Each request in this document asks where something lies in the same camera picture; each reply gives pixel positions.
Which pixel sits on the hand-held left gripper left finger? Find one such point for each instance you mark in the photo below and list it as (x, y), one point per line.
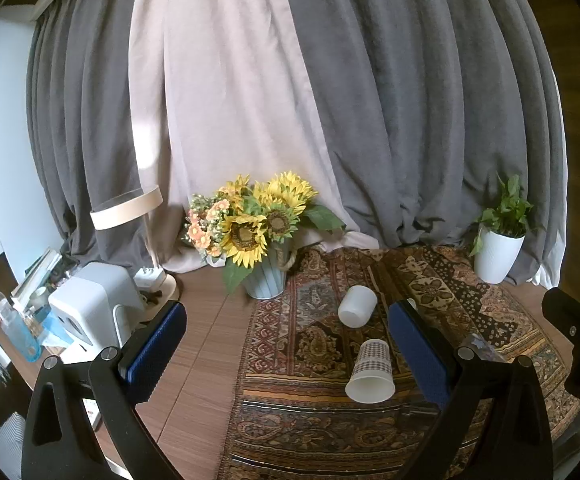
(152, 355)

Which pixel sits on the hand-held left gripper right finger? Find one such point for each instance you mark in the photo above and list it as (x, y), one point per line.
(419, 355)

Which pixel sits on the checked paper cup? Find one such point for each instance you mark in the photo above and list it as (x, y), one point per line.
(369, 370)

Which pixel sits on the small white cup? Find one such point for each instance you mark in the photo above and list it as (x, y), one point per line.
(411, 304)

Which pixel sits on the plain white cup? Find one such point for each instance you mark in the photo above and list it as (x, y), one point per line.
(357, 305)

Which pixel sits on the clear plastic item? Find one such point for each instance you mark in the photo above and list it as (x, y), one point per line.
(484, 347)

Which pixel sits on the white power adapter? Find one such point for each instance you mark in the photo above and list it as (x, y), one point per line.
(150, 276)

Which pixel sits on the white box appliance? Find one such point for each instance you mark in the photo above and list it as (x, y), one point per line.
(90, 305)

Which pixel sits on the blue packet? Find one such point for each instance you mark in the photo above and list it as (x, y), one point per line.
(54, 330)

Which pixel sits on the patterned brown table cloth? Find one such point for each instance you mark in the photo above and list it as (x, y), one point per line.
(310, 360)

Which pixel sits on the white ribbed plant pot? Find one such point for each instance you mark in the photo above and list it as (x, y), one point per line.
(497, 255)

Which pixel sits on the light blue ribbed vase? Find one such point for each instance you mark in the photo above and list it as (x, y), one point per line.
(267, 280)

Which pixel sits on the green leafy plant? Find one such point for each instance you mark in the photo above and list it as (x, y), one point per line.
(507, 212)

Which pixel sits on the clear plastic bottle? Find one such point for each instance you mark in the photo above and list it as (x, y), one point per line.
(15, 327)

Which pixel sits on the row of books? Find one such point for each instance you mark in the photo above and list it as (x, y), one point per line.
(37, 272)

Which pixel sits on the sunflower bouquet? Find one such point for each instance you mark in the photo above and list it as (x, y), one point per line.
(250, 230)

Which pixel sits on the white ribbed object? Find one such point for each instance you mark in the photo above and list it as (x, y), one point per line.
(7, 447)

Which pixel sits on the grey curtain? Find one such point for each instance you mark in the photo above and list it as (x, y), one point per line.
(419, 110)
(85, 135)

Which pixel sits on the beige curtain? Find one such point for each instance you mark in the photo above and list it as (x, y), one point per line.
(220, 110)

